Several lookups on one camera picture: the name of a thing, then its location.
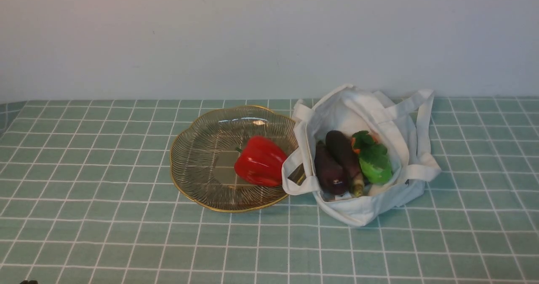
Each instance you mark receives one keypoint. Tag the orange carrot with leaves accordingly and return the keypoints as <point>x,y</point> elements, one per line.
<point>369,150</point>

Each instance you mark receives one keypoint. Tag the white cloth bag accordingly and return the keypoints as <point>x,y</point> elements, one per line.
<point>402,127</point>

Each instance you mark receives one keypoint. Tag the red bell pepper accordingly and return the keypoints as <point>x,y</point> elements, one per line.
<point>260,162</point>

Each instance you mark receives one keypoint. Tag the dark purple eggplant rear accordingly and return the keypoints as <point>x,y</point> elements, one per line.
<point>340,148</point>

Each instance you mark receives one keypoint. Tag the dark purple eggplant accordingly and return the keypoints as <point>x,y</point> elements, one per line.
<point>331,176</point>
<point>340,148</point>

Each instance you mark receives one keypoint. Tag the gold-rimmed glass plate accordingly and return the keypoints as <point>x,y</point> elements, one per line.
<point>203,155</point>

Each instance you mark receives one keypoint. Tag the dark purple eggplant front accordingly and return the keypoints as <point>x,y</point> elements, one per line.
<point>331,176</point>

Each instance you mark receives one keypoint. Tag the green bell pepper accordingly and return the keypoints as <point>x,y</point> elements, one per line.
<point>377,168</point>

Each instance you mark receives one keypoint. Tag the green checkered tablecloth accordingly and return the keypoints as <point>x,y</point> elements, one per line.
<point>87,198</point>

